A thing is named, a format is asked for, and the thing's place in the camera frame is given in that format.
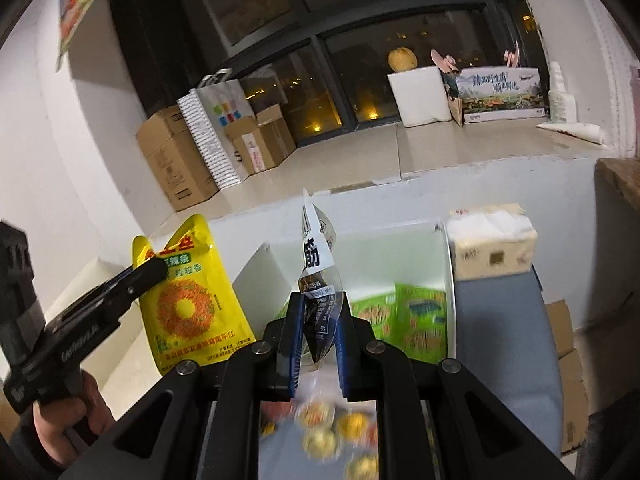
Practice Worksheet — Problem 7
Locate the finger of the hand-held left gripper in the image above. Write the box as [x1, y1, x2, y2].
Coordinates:
[44, 261, 169, 335]

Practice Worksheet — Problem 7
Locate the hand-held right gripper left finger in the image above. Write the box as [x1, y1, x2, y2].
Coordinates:
[57, 292, 308, 480]

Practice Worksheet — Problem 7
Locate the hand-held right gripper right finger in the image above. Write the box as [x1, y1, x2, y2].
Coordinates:
[334, 291, 576, 480]

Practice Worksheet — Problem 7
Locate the yellow snack packet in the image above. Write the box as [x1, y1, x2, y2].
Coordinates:
[131, 214, 257, 377]

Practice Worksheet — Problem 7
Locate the clear white snack packet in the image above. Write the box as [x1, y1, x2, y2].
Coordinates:
[298, 187, 352, 371]

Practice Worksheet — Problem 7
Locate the white cardboard box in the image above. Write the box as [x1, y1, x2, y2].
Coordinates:
[232, 217, 458, 363]

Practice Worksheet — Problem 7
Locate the person's left hand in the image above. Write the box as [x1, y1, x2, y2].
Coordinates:
[31, 370, 117, 468]

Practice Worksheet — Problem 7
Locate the green snack packet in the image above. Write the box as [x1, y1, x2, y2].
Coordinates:
[394, 283, 448, 362]
[349, 289, 399, 342]

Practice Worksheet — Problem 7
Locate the white packet with yellow rounds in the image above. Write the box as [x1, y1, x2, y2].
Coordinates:
[259, 397, 382, 480]

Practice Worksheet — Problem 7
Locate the large brown cardboard box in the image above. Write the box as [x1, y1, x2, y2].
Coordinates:
[136, 105, 220, 212]

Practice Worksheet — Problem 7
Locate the dotted white paper bag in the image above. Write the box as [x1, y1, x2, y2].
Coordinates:
[177, 67, 259, 191]

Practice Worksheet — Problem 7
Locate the small brown cardboard box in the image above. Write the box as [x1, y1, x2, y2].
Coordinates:
[224, 103, 298, 177]

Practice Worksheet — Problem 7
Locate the wrapped tissue pack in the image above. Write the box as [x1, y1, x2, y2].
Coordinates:
[445, 203, 539, 282]

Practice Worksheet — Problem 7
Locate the flattened brown cardboard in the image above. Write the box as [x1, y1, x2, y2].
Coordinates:
[542, 300, 592, 455]

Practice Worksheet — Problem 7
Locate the beige window sill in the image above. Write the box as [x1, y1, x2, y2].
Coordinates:
[150, 119, 618, 241]

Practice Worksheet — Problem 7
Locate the white foam box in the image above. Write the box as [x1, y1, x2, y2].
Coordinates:
[387, 66, 453, 128]

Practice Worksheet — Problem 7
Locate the yellow pomelo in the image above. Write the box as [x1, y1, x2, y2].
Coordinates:
[388, 46, 419, 74]

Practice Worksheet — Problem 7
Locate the landscape printed box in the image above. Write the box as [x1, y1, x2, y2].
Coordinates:
[456, 66, 549, 126]

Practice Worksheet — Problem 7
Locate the black framed window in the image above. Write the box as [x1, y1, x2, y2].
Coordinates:
[107, 0, 551, 133]

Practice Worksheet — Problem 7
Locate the white tube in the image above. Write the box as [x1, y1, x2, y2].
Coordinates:
[536, 121, 607, 146]

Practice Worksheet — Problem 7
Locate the white plastic bottle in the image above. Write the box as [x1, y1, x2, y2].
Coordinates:
[547, 61, 577, 122]

